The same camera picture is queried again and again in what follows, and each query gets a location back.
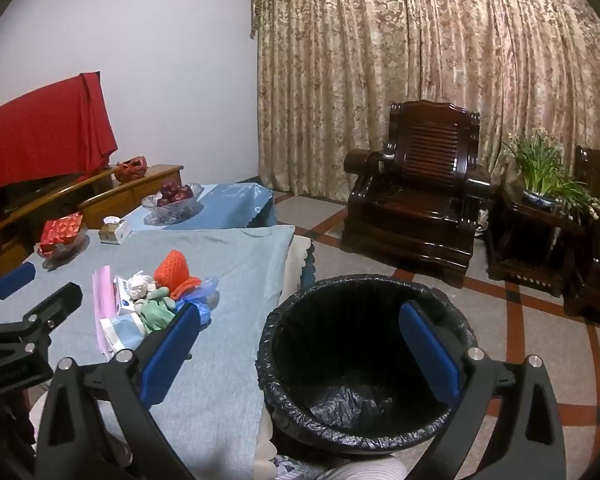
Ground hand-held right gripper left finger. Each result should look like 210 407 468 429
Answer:
34 304 202 480

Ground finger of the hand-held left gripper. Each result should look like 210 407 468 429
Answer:
0 261 37 307
0 282 84 347

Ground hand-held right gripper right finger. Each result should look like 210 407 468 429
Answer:
399 302 567 480

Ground white box with blue print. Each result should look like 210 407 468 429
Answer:
114 276 151 317

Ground white tissue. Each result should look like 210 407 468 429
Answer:
129 271 154 301

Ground black lined trash bin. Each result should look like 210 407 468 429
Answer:
256 275 476 457

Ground green rubber glove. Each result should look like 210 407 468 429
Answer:
139 285 179 334

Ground grey-blue table cloth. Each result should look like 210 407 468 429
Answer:
0 225 296 480

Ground blue face mask packet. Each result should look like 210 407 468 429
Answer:
100 316 147 354

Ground small glass dish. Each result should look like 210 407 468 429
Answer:
36 225 89 260

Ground blue plastic bag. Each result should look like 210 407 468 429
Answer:
175 276 220 327

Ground red patterned packet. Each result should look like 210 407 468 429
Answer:
40 212 84 247

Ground black television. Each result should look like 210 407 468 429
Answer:
0 172 83 222

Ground small brown white box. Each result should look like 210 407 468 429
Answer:
99 216 132 245

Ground light wooden cabinet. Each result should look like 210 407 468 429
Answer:
0 164 185 281

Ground person's striped clothing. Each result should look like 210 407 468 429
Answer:
275 452 412 480

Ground glass fruit bowl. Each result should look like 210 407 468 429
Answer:
141 183 204 226

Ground red cloth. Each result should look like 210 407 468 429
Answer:
0 72 118 257

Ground dark wooden side table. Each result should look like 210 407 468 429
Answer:
485 182 588 298

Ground red woven basket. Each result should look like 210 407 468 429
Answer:
114 156 148 183

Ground dark wooden armchair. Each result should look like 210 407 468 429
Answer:
341 101 492 288
562 145 600 333

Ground cream scalloped cloth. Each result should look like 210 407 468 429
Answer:
252 237 318 480

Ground blue tablecloth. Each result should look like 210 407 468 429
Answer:
125 182 278 233

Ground pile of red apples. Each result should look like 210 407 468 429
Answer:
156 178 194 207

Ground potted green flowering plant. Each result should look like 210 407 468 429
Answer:
500 127 600 221

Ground beige floral curtain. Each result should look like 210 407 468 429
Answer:
251 0 600 221

